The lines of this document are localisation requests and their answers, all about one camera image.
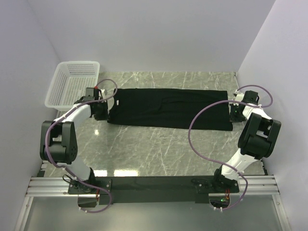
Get white plastic basket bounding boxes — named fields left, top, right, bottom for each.
left=45, top=61, right=100, bottom=112

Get black t shirt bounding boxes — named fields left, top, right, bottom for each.
left=108, top=89, right=233, bottom=131

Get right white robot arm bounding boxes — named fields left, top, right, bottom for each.
left=211, top=90, right=282, bottom=192

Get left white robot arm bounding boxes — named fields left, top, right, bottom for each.
left=39, top=87, right=108, bottom=193

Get black base beam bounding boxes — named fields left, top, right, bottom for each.
left=68, top=175, right=241, bottom=205

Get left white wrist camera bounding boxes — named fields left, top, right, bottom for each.
left=94, top=86, right=107, bottom=100

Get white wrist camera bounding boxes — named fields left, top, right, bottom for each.
left=94, top=86, right=107, bottom=100
left=233, top=90, right=244, bottom=102

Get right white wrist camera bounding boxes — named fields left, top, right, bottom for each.
left=233, top=90, right=244, bottom=102

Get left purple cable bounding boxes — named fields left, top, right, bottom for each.
left=44, top=78, right=118, bottom=214

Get aluminium rail frame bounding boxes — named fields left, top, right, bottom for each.
left=26, top=175, right=280, bottom=197

